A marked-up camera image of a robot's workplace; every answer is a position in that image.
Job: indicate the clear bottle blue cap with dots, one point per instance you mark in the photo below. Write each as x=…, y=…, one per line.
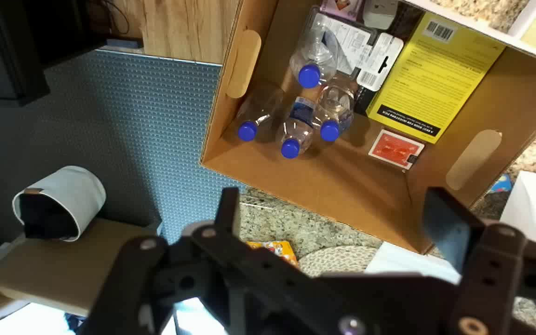
x=254, y=121
x=334, y=113
x=310, y=65

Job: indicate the red card pack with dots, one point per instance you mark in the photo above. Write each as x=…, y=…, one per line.
x=396, y=149

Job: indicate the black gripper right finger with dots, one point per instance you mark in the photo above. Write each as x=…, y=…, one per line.
x=450, y=223

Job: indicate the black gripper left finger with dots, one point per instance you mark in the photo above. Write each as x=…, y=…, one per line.
x=228, y=212

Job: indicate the clear plastic bag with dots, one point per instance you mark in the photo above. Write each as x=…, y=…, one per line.
x=345, y=39

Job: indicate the tan wooden board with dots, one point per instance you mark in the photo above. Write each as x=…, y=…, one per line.
x=64, y=266

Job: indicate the orange snack packet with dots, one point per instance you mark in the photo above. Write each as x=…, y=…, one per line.
x=278, y=249

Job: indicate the yellow flat box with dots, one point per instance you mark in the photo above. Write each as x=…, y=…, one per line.
x=433, y=76

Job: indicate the purple item in box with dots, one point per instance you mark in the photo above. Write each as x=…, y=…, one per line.
x=297, y=132

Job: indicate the blue perforated panel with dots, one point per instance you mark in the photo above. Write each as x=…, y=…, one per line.
x=150, y=130

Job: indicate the big cardboard box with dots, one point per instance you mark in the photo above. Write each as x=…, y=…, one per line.
x=343, y=186

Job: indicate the white plastic blister package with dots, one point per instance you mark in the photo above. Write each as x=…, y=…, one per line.
x=381, y=61

